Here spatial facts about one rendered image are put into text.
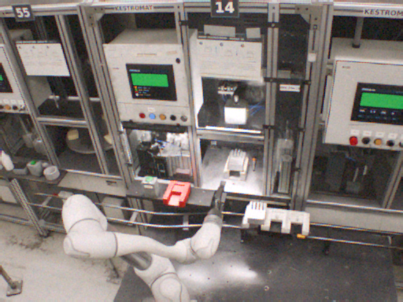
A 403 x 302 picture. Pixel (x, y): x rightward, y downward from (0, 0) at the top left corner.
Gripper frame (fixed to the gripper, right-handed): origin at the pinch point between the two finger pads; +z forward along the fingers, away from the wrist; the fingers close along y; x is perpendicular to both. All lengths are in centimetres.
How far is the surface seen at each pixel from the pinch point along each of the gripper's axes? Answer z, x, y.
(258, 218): 1.7, -19.1, -19.6
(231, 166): 33.1, 1.9, -11.4
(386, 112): 18, -75, 44
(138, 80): 18, 45, 52
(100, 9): 21, 60, 88
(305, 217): 11, -45, -24
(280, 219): 8.1, -31.1, -26.0
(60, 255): 6, 148, -112
